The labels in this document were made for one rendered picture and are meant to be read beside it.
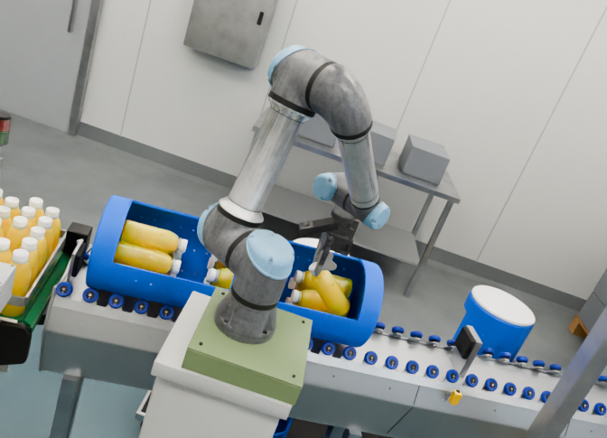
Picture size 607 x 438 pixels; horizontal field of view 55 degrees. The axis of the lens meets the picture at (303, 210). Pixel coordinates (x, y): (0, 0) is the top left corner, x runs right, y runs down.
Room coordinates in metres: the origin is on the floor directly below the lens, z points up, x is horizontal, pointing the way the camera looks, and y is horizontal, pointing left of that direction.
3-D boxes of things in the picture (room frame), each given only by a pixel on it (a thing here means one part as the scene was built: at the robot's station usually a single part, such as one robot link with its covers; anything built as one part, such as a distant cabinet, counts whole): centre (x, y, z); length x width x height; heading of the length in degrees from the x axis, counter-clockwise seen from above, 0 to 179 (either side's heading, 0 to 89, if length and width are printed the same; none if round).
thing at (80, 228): (1.68, 0.68, 0.95); 0.10 x 0.07 x 0.10; 13
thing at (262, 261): (1.19, 0.04, 1.38); 0.13 x 0.12 x 0.14; 53
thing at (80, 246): (1.50, 0.59, 0.99); 0.10 x 0.02 x 0.12; 13
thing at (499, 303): (2.24, -0.93, 1.03); 0.28 x 0.28 x 0.01
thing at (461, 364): (1.80, -0.70, 1.00); 0.10 x 0.04 x 0.15; 13
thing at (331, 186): (1.51, -0.07, 1.50); 0.11 x 0.11 x 0.08; 53
